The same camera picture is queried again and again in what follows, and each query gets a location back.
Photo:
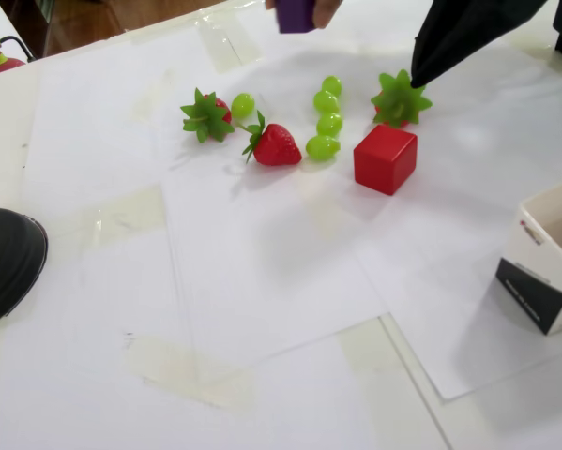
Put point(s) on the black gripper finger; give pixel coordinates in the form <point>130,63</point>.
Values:
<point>454,33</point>

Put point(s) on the red wooden cube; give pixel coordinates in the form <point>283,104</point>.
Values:
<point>379,164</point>

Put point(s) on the purple wooden cube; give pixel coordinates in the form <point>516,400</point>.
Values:
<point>294,16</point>

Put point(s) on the person's hand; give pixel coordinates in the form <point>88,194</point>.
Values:
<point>326,11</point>

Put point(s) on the red plastic strawberry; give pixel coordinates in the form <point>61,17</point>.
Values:
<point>398,100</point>
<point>210,119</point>
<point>276,147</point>

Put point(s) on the beige masking tape strip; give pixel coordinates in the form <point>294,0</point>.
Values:
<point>121,215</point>
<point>191,375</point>
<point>374,351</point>
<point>229,44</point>

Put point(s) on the open white black cardboard box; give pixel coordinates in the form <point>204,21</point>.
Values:
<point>529,300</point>

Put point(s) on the brown wooden furniture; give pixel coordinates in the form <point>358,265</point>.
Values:
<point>83,23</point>

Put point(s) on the red fire extinguisher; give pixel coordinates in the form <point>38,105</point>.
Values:
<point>6,65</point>

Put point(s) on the black round dome object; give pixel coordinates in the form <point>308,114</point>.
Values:
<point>8,267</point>

